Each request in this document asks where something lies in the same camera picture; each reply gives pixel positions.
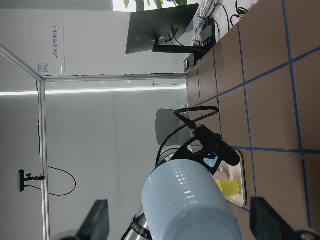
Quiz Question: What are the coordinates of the yellow cup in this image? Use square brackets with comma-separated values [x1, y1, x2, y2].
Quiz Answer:
[215, 179, 241, 198]

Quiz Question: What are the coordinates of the light blue cup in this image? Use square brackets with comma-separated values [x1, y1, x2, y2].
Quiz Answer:
[141, 159, 242, 240]

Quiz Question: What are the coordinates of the aluminium frame post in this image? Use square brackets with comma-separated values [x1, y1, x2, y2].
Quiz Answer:
[0, 46, 187, 240]

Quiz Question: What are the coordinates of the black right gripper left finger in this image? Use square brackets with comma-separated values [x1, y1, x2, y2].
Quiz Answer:
[76, 199, 110, 240]

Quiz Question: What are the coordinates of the pink cup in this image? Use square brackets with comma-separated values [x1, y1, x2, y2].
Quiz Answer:
[213, 171, 229, 180]

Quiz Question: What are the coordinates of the black computer monitor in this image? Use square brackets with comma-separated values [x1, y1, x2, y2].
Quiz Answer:
[125, 3, 204, 54]

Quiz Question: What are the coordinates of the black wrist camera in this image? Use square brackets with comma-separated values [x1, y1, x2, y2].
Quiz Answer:
[192, 124, 241, 167]

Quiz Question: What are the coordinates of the black webcam on frame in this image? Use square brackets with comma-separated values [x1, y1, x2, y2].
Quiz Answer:
[17, 169, 45, 192]

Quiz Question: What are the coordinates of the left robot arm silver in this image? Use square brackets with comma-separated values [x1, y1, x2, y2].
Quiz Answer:
[121, 141, 221, 240]

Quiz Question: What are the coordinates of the black braided camera cable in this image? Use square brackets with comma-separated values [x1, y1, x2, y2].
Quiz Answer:
[155, 105, 219, 167]

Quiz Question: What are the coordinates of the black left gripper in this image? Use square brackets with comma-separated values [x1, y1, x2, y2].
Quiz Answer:
[172, 139, 222, 176]

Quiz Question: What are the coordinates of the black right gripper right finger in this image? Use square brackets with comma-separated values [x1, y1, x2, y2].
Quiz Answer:
[249, 197, 299, 240]

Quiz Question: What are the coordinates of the beige serving tray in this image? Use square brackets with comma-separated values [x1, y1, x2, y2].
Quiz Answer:
[205, 150, 247, 208]

